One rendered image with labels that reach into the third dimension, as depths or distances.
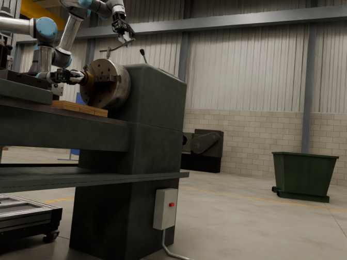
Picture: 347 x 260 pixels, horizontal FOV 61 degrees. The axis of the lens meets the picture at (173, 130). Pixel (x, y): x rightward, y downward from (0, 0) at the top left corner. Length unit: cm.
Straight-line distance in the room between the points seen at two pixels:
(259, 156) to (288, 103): 218
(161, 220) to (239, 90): 1014
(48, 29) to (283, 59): 1064
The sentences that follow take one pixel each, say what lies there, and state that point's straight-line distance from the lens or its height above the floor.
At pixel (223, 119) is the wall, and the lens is 1177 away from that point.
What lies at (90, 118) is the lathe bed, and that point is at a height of 84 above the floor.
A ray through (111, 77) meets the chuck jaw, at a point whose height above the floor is 110.
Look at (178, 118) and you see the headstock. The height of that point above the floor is 96.
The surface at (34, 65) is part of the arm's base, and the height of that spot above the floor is 122.
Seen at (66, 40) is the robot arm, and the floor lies 145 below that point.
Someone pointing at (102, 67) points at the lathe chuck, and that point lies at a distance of 189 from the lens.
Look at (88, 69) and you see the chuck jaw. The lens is 189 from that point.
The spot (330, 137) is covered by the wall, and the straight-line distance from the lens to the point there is 1146.
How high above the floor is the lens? 73
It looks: 4 degrees up
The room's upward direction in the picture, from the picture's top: 5 degrees clockwise
